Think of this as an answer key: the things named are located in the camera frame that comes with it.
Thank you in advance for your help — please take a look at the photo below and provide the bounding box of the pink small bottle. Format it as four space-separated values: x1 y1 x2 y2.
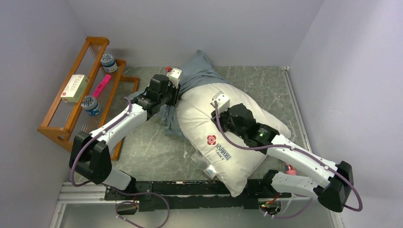
285 163 297 175

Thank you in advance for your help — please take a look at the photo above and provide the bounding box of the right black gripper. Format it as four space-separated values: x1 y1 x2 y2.
211 104 247 139

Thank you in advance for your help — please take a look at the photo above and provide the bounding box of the white cardboard box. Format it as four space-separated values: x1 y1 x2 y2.
60 75 89 103

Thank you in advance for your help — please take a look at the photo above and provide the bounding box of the wooden slatted rack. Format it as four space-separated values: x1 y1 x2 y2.
38 37 140 152

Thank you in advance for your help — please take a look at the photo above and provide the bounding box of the black base crossbar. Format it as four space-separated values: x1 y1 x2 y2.
104 179 277 212

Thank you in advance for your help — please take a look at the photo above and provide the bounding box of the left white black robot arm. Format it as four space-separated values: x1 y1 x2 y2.
69 68 182 200

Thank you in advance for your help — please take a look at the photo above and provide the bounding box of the pink marker pen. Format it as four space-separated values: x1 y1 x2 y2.
92 74 112 99

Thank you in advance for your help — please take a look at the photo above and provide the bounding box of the blue white round jar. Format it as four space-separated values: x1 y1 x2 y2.
100 54 118 73

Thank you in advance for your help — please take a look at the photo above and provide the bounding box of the white pillow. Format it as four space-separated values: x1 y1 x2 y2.
176 82 292 198

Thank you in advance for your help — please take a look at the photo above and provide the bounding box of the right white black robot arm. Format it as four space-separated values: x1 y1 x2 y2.
206 110 356 212

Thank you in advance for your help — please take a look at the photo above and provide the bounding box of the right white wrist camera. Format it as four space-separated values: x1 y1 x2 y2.
211 91 230 114

